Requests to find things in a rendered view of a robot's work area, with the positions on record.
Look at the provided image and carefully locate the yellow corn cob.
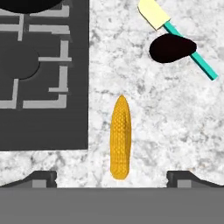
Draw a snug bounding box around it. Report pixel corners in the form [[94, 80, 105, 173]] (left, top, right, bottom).
[[109, 94, 132, 180]]

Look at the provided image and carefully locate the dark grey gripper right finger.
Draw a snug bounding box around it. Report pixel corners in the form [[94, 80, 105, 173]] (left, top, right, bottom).
[[166, 170, 224, 189]]

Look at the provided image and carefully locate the teal handled cream spatula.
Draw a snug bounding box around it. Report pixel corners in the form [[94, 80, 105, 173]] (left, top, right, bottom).
[[137, 0, 219, 81]]

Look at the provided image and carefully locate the dark grey hob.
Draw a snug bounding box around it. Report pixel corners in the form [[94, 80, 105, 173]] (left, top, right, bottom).
[[0, 0, 90, 152]]

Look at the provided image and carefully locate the dark avocado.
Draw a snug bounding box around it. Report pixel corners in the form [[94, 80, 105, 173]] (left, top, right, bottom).
[[149, 32, 198, 64]]

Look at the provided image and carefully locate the black pot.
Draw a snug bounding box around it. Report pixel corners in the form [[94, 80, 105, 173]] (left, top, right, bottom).
[[0, 0, 63, 15]]

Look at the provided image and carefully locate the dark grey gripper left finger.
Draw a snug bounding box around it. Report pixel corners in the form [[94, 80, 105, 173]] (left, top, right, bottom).
[[0, 170, 58, 189]]

